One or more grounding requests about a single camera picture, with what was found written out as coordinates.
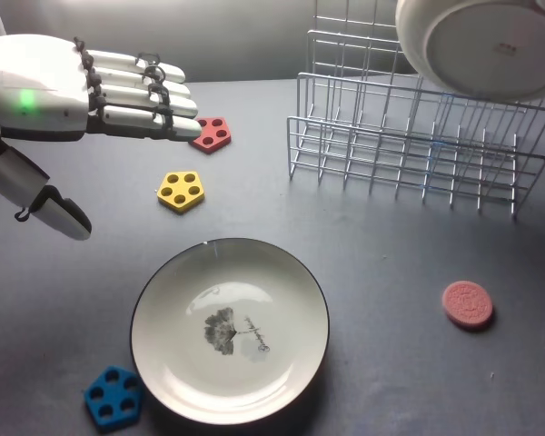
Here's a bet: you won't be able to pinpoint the blue pentagon block with holes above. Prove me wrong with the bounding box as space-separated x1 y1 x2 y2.
83 365 144 432

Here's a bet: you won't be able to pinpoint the grey table cloth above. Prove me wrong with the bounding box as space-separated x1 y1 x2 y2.
0 74 545 436

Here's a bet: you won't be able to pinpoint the white backdrop sheet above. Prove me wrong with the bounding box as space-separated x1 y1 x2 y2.
0 0 545 85

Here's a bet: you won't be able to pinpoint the white plate central leaf print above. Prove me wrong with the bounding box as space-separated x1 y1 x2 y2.
129 237 332 427

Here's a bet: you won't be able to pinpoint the red pentagon block with holes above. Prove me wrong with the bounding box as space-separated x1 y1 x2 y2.
188 116 233 155

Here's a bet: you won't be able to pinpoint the silver wire dish rack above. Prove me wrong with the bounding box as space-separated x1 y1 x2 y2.
286 0 545 221

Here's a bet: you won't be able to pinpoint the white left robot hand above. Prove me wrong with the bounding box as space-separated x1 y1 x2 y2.
0 35 204 242

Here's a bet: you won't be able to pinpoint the pink sandwich cookie toy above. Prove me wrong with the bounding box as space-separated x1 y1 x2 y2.
441 280 495 331

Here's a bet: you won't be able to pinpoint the yellow pentagon block with holes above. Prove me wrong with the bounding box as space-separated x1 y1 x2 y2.
156 171 207 215

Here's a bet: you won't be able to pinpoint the white plate two leaf prints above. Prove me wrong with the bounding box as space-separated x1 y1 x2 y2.
394 0 545 104

